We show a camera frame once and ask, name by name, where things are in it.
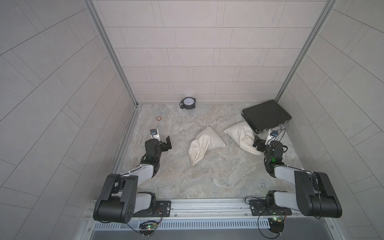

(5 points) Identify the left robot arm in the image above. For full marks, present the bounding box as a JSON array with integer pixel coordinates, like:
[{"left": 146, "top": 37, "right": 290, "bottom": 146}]
[{"left": 93, "top": 136, "right": 172, "bottom": 224}]

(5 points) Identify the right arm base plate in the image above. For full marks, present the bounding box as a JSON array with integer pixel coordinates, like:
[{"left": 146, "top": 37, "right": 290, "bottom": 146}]
[{"left": 248, "top": 199, "right": 292, "bottom": 217}]

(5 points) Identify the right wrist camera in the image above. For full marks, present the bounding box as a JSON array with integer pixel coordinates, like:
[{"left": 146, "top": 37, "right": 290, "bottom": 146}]
[{"left": 265, "top": 130, "right": 279, "bottom": 145}]

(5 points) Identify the black round clock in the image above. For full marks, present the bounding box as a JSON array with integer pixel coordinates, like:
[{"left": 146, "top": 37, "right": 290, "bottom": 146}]
[{"left": 180, "top": 97, "right": 196, "bottom": 110}]

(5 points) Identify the right controller board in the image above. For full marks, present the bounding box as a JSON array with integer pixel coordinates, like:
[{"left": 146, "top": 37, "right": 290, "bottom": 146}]
[{"left": 268, "top": 218, "right": 285, "bottom": 234}]

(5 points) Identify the right corner aluminium post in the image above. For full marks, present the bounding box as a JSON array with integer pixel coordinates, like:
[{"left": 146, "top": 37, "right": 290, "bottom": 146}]
[{"left": 275, "top": 0, "right": 338, "bottom": 103}]

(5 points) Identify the controller board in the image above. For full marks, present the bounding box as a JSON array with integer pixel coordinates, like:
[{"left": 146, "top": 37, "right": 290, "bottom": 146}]
[
  {"left": 138, "top": 221, "right": 159, "bottom": 237},
  {"left": 268, "top": 218, "right": 285, "bottom": 234}
]

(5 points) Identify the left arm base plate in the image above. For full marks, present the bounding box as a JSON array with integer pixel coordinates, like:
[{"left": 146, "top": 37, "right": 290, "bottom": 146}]
[{"left": 133, "top": 201, "right": 172, "bottom": 218}]

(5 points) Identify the left controller board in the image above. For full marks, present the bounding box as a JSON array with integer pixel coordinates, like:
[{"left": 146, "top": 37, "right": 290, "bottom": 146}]
[{"left": 138, "top": 221, "right": 159, "bottom": 237}]

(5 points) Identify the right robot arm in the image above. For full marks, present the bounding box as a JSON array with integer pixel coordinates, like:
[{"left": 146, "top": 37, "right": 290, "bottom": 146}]
[{"left": 249, "top": 139, "right": 343, "bottom": 218}]

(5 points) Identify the corner aluminium post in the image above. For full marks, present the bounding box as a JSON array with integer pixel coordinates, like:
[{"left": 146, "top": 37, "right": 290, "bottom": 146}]
[
  {"left": 85, "top": 0, "right": 139, "bottom": 108},
  {"left": 275, "top": 0, "right": 338, "bottom": 103}
]

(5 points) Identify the left corner aluminium post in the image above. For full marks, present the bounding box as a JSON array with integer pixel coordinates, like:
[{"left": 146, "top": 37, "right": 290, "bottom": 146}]
[{"left": 85, "top": 0, "right": 139, "bottom": 108}]

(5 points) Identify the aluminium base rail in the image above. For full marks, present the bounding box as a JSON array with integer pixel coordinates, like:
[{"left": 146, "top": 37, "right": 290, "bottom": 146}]
[{"left": 80, "top": 196, "right": 335, "bottom": 223}]

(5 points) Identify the cream cloth soil bag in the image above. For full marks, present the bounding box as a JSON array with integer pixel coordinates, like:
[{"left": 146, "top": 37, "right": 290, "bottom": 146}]
[{"left": 188, "top": 127, "right": 226, "bottom": 166}]

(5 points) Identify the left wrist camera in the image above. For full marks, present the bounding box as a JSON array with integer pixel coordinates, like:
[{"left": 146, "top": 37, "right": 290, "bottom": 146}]
[{"left": 150, "top": 129, "right": 161, "bottom": 141}]

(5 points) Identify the black hard case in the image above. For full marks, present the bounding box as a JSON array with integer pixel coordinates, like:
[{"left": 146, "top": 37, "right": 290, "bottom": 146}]
[{"left": 242, "top": 100, "right": 292, "bottom": 134}]

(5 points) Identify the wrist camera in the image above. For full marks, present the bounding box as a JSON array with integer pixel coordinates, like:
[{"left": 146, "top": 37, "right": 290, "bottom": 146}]
[
  {"left": 265, "top": 130, "right": 279, "bottom": 145},
  {"left": 150, "top": 129, "right": 161, "bottom": 141}
]

